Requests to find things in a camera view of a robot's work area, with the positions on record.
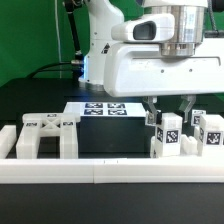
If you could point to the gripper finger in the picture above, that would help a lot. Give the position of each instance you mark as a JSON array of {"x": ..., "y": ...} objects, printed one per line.
[
  {"x": 150, "y": 102},
  {"x": 187, "y": 103}
]

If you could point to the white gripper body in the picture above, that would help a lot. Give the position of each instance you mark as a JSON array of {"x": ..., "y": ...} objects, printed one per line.
[{"x": 141, "y": 70}]

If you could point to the white chair seat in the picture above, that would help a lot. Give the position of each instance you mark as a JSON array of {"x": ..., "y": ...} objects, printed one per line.
[{"x": 186, "y": 145}]

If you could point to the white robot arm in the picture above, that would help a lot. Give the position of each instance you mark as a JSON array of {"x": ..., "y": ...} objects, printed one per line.
[{"x": 166, "y": 51}]

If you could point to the white marker sheet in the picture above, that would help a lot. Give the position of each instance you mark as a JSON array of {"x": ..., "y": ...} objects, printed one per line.
[{"x": 105, "y": 109}]

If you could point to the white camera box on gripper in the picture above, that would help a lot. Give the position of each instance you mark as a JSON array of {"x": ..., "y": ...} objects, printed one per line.
[{"x": 150, "y": 28}]

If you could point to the white U-shaped fence frame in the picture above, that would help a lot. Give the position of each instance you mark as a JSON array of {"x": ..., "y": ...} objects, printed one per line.
[{"x": 174, "y": 169}]

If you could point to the white chair back frame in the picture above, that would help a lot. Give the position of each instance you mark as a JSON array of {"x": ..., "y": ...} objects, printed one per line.
[{"x": 41, "y": 125}]

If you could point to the black camera pole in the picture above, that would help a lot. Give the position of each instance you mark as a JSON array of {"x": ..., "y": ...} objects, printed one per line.
[{"x": 70, "y": 6}]

